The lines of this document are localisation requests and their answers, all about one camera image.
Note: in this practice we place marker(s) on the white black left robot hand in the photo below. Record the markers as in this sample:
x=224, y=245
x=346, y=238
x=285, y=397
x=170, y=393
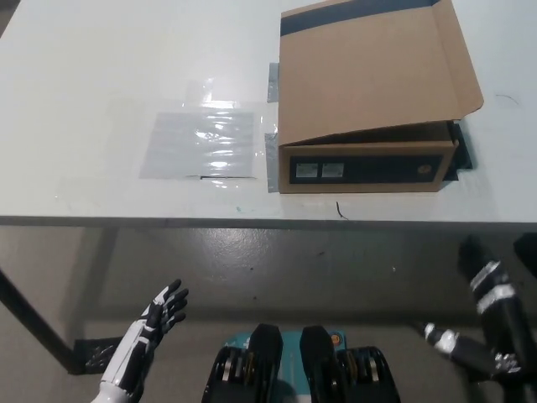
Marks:
x=142, y=336

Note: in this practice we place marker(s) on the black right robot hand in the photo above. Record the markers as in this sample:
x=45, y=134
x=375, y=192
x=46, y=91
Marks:
x=503, y=319

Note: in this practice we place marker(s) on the brown cardboard storage box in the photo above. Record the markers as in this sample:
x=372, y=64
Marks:
x=365, y=84

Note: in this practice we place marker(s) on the black robot legs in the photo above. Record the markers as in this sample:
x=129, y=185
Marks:
x=268, y=361

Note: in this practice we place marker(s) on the black table leg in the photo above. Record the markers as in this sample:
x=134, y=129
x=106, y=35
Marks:
x=38, y=319

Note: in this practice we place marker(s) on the small black thread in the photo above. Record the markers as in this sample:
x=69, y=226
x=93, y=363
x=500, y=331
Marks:
x=340, y=212

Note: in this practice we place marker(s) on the clear plastic sheet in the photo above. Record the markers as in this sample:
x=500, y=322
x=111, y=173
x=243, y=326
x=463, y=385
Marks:
x=201, y=144

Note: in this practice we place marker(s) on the long grey tape strip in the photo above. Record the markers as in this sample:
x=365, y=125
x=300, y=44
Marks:
x=272, y=163

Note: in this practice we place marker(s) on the short grey tape strip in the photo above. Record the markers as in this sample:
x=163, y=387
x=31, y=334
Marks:
x=273, y=84

